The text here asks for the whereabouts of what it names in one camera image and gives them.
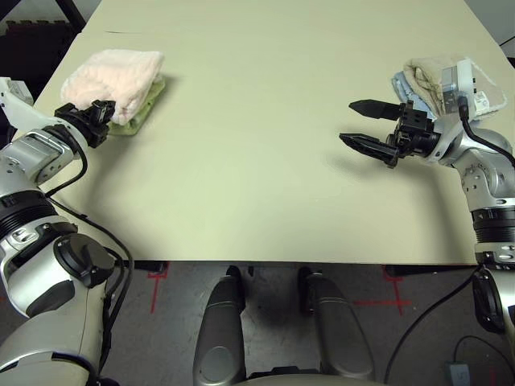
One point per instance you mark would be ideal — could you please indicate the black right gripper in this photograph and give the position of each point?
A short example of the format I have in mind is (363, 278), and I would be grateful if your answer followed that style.
(416, 134)

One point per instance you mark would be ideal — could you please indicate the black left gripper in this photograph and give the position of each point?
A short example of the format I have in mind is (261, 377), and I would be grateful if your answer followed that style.
(86, 124)

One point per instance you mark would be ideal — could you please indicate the pink terry towel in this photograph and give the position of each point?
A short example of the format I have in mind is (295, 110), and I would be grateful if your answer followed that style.
(116, 84)

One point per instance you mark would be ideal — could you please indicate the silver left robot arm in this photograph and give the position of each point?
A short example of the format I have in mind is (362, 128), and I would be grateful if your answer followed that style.
(44, 249)

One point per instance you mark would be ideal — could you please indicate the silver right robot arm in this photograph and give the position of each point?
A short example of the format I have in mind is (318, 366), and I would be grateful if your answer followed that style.
(487, 177)

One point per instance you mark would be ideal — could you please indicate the green terry towel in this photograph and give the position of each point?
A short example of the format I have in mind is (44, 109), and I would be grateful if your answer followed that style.
(128, 128)

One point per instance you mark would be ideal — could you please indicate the light blue terry towel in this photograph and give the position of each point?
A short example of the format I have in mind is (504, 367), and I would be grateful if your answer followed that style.
(406, 92)

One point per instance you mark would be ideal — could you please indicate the beige terry towel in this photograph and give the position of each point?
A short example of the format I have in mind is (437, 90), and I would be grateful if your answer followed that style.
(426, 80)

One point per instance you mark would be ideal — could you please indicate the black foam floor mats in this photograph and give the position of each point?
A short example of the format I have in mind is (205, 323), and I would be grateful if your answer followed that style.
(24, 52)

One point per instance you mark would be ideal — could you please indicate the grey robot right leg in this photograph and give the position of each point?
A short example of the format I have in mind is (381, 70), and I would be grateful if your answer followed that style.
(342, 329)

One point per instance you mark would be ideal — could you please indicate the grey robot leg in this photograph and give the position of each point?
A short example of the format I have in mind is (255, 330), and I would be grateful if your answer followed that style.
(342, 329)
(221, 329)

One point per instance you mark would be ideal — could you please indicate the grey robot left leg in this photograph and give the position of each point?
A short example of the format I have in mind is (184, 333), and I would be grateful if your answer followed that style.
(221, 329)

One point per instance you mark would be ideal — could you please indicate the grey power adapter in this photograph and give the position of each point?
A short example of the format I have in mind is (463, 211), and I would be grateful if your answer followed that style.
(456, 374)

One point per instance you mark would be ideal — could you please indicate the beige robot torso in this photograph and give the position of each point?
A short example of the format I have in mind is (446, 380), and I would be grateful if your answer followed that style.
(285, 380)

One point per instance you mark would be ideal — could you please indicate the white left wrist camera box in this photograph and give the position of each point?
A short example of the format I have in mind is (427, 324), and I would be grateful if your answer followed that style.
(20, 112)

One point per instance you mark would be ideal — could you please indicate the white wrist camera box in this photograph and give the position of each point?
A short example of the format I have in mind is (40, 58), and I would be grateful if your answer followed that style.
(20, 112)
(458, 88)

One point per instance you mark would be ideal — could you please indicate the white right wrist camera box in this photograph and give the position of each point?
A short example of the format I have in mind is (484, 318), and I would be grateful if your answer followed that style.
(458, 88)

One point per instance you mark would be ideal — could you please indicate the side table with black frame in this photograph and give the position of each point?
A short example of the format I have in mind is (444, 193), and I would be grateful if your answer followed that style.
(74, 14)

